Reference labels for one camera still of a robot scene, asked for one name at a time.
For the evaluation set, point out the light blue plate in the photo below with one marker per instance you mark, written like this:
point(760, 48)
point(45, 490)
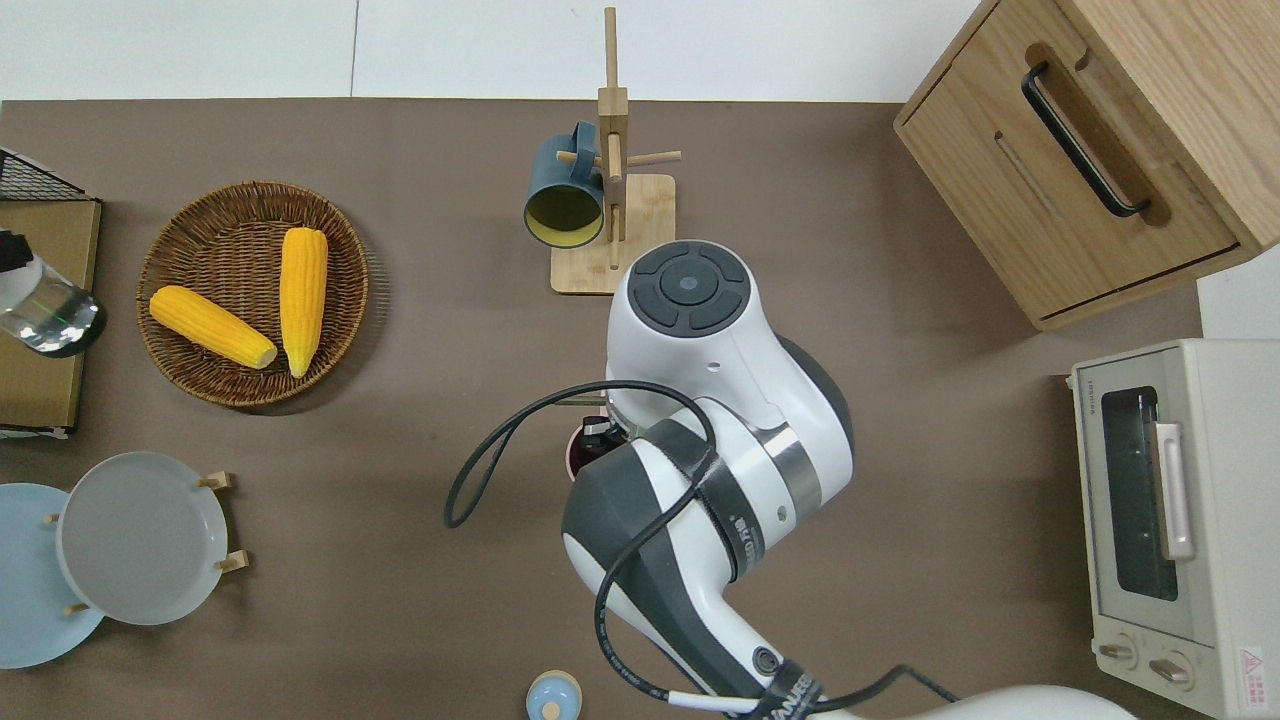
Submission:
point(25, 580)

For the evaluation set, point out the dark blue mug yellow inside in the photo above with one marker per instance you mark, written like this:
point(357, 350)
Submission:
point(560, 165)

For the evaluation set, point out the yellow corn cob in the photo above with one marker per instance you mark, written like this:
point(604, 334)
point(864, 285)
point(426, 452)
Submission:
point(210, 325)
point(303, 295)

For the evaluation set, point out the grey plate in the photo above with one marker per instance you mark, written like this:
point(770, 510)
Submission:
point(140, 540)

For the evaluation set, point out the wooden mug tree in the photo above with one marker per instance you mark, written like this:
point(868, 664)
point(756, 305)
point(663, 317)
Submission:
point(640, 240)

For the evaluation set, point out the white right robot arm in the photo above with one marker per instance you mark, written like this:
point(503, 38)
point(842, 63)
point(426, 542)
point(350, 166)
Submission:
point(700, 340)

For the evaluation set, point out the white water bottle clear base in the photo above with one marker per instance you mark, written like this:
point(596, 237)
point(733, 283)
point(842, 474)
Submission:
point(55, 315)

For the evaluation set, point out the wooden cabinet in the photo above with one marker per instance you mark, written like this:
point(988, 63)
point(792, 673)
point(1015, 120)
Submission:
point(1150, 100)

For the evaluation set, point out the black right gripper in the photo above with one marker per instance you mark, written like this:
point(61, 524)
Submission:
point(603, 438)

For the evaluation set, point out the wooden shelf board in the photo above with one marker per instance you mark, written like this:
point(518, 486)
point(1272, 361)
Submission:
point(40, 390)

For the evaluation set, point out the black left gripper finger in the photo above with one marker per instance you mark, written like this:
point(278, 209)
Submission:
point(14, 252)

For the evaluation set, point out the brown table mat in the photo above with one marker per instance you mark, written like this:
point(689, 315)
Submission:
point(950, 480)

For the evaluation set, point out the brown wicker basket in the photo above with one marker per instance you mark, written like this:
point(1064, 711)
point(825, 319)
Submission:
point(220, 240)

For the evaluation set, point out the silver toaster knob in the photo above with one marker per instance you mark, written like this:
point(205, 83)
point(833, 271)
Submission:
point(1170, 670)
point(1118, 651)

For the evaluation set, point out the cream toaster oven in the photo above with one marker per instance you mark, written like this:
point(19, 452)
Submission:
point(1230, 450)

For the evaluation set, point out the wooden plate rack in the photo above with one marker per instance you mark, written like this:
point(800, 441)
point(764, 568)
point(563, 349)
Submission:
point(225, 561)

